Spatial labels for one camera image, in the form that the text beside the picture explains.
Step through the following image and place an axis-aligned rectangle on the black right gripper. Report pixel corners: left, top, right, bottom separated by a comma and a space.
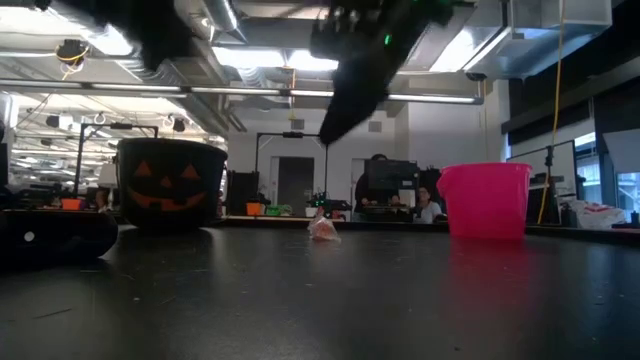
309, 0, 476, 147

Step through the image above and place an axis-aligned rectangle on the clear gummy candy packet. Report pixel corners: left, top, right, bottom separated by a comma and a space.
306, 215, 343, 245

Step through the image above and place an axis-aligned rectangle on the black cabinet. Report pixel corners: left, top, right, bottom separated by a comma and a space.
367, 159, 420, 191

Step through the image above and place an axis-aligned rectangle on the person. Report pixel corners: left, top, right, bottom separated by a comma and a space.
413, 185, 444, 225
353, 153, 401, 221

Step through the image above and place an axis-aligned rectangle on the ceiling light strip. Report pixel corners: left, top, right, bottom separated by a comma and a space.
0, 79, 485, 106

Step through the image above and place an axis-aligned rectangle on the dark grey door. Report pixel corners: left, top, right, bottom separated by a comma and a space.
276, 156, 316, 217

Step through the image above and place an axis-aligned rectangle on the small robot with green lights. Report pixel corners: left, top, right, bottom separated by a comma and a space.
305, 192, 354, 219

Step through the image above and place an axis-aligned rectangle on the black jack-o'-lantern bucket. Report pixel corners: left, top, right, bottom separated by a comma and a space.
116, 137, 229, 232

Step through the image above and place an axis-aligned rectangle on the pink plastic bucket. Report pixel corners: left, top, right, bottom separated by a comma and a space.
435, 162, 534, 241

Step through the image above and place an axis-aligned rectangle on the black tripod stand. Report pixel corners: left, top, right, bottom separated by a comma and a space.
543, 144, 555, 226

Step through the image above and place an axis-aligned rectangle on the white plastic bag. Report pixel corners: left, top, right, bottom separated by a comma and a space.
567, 199, 627, 231

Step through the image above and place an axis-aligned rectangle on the black gantry frame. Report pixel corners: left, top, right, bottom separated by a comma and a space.
73, 122, 160, 201
254, 131, 331, 201

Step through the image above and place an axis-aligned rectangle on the yellow cable reel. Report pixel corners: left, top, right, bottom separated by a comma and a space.
54, 38, 91, 66

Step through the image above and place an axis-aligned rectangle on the rectangular metal ceiling duct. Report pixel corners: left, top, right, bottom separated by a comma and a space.
399, 0, 614, 81

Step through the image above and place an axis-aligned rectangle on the yellow cable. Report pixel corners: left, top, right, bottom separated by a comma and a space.
535, 0, 566, 226

